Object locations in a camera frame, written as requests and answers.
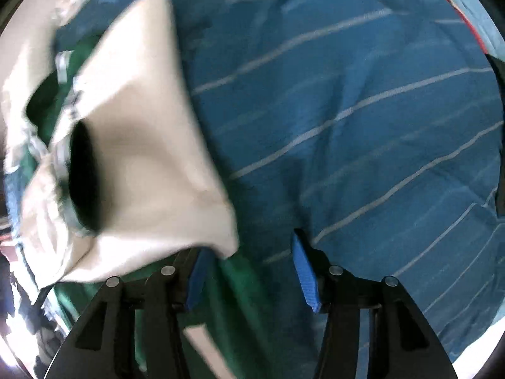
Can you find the light blue duvet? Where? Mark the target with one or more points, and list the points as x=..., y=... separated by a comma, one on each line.
x=482, y=26

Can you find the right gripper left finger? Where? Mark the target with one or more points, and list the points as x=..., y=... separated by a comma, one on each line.
x=130, y=328

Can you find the blue striped bed sheet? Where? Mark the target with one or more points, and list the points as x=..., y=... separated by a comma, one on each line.
x=407, y=156

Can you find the green varsity jacket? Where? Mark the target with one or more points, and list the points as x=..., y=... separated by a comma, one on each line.
x=154, y=125

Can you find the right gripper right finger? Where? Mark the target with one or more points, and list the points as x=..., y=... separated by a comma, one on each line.
x=402, y=343

